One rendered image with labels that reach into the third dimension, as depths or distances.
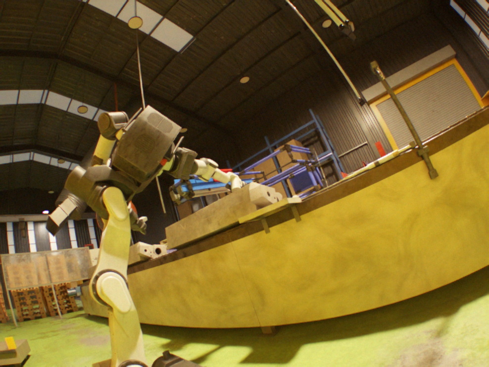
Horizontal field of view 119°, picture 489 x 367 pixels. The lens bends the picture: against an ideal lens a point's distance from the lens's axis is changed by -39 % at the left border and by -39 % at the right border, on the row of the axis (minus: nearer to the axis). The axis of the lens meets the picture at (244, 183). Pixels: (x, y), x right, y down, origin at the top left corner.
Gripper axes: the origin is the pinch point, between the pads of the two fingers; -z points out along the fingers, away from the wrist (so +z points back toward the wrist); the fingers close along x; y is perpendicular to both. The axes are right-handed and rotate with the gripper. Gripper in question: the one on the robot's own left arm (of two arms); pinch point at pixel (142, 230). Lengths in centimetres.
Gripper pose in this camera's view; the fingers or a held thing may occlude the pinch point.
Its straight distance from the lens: 157.5
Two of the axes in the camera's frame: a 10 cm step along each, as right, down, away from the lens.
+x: 9.3, -1.0, -3.6
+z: -3.2, -7.2, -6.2
